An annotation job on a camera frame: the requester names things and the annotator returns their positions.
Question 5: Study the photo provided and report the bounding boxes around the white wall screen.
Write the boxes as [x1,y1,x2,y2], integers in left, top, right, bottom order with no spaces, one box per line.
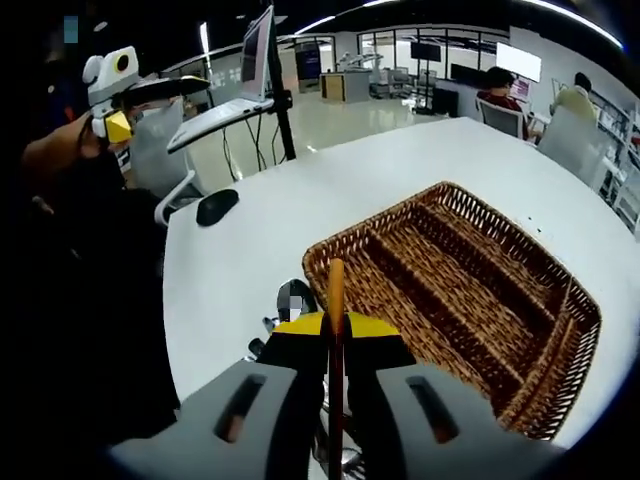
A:
[495,42,543,84]

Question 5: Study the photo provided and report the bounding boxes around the black computer mouse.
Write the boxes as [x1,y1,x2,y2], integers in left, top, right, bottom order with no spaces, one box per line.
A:
[195,188,240,227]

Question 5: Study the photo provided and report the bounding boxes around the wooden cabinet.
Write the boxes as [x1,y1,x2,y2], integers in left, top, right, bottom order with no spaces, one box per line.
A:
[319,69,374,104]

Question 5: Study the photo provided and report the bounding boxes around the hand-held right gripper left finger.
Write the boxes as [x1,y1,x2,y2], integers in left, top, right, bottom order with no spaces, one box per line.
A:
[108,311,334,480]

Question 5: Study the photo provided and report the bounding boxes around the person's dark clothing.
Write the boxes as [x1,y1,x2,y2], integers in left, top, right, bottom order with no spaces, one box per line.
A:
[0,149,181,446]

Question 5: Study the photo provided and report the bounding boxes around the black monitor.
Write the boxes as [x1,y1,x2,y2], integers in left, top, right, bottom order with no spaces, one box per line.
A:
[449,62,494,84]

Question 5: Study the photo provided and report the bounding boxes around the ceiling light strip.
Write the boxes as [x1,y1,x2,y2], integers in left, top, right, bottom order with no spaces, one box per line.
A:
[294,14,336,36]
[524,0,626,49]

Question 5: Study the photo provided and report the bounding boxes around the black television on stand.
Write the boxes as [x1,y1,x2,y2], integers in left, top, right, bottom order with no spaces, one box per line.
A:
[409,40,444,114]

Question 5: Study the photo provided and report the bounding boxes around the person's left hand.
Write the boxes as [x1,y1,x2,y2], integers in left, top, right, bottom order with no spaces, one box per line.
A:
[66,118,115,162]

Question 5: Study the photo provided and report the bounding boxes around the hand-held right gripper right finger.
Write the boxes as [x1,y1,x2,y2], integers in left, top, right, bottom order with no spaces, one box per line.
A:
[341,310,569,480]

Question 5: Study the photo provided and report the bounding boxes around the white storage shelves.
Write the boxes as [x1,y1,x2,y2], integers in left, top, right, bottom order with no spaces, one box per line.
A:
[589,94,640,226]

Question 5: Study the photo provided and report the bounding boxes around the white mesh office chair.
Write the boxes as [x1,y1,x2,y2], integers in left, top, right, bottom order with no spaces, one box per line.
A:
[474,97,526,139]

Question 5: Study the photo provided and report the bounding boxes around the white grey office chair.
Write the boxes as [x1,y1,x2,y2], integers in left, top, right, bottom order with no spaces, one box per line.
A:
[127,97,211,229]

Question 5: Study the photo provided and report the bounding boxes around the pile of silver utensils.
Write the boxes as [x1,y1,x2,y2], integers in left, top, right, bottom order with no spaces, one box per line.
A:
[244,278,369,480]

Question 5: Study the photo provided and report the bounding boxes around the hanging black cables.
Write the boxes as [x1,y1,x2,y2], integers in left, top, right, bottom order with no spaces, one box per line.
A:
[222,117,281,181]

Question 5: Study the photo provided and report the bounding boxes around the blue standing banner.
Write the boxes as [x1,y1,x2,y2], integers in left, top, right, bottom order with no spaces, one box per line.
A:
[294,42,321,94]

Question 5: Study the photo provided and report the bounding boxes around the brown wicker storage tray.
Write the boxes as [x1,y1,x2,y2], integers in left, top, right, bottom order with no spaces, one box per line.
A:
[301,180,603,442]

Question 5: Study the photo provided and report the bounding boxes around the white laptop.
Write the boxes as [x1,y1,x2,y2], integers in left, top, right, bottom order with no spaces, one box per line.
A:
[166,4,277,155]

